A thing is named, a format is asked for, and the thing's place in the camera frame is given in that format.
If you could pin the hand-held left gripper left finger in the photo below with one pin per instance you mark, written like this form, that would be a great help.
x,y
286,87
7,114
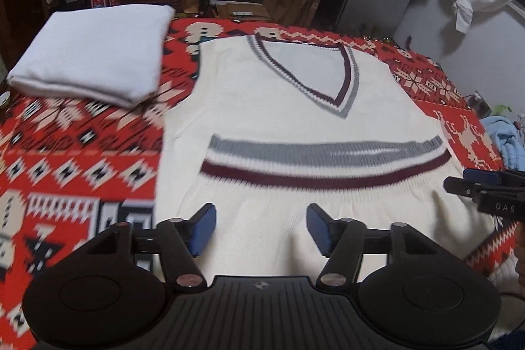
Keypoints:
x,y
204,229

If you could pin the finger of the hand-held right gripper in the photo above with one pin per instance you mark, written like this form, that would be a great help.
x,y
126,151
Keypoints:
x,y
480,173
467,188

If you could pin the green plant sprig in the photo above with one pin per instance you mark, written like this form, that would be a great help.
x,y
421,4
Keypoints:
x,y
502,112

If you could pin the white top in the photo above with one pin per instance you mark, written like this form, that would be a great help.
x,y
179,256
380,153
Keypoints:
x,y
94,46

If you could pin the light blue fleece garment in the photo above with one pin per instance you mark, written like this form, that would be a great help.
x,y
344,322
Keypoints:
x,y
506,145

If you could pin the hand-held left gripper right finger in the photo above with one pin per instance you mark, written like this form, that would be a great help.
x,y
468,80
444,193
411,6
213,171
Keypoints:
x,y
318,229

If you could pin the cream knit vest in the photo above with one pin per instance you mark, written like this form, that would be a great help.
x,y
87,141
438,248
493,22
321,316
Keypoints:
x,y
266,116

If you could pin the red patterned tablecloth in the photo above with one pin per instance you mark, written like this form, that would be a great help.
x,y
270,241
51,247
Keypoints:
x,y
61,149

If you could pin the stack of flat cardboard boxes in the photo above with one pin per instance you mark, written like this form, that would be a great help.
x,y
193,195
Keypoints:
x,y
242,11

